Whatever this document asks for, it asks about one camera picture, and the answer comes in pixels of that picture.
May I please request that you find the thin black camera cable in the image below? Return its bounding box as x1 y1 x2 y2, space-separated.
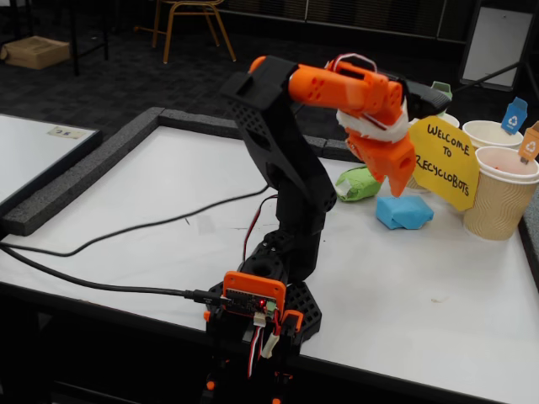
0 184 275 258

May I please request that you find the paper cup with green tag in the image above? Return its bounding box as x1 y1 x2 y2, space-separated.
403 109 461 194

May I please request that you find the black metal table leg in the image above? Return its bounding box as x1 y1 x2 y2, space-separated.
67 0 110 77

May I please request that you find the orange clamp bracket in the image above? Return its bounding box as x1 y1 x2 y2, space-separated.
280 310 305 338

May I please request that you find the long grey foam border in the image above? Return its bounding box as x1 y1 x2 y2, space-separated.
0 107 366 237

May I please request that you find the small paper sticker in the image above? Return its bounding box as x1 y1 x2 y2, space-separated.
46 125 88 140

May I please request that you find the green paper parcel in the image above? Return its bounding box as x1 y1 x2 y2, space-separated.
335 164 380 204

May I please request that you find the paper cup with blue tag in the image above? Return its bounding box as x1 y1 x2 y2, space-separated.
462 120 526 152

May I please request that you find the red black servo wire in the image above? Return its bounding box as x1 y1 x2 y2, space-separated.
242 194 279 264

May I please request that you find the short grey foam strip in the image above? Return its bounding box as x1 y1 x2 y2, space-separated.
518 210 539 291

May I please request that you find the black slanted stand bar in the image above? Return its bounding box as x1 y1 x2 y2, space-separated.
452 61 523 96

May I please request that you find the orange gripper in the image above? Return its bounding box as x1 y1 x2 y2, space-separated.
345 132 417 198

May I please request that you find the base wire bundle with connector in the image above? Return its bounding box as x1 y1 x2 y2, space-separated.
245 313 282 378

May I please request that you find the paper cup with orange tag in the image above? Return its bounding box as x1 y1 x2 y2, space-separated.
463 146 539 242

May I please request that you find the white tape wrap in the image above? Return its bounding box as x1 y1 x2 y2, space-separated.
335 100 410 143

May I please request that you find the orange recycling bin tag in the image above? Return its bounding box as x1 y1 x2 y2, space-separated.
520 123 539 165

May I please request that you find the white panel with black frame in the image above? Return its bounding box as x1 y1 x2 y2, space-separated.
458 0 536 92

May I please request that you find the yellow welcome paper sign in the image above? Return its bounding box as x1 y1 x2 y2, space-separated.
406 114 481 212

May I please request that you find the brown cardboard box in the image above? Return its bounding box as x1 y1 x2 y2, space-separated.
0 35 72 71

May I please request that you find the black framed whiteboard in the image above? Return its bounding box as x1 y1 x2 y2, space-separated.
0 113 102 211

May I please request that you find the orange controller board case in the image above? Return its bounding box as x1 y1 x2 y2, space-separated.
221 271 288 316

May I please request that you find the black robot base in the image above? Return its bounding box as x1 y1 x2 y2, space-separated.
201 229 323 404

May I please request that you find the chair with gold legs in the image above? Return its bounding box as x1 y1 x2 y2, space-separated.
133 0 237 64

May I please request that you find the black usb cable with plug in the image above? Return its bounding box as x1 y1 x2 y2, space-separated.
0 246 231 306

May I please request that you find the blue paper parcel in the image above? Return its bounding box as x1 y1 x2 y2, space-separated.
375 194 435 231

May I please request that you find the green recycling bin tag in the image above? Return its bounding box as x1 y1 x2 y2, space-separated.
429 80 454 117

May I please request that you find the white red wrist wire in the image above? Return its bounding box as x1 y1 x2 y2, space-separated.
326 51 378 75

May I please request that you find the blue recycling bin tag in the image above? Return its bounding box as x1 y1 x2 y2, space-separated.
500 96 530 136

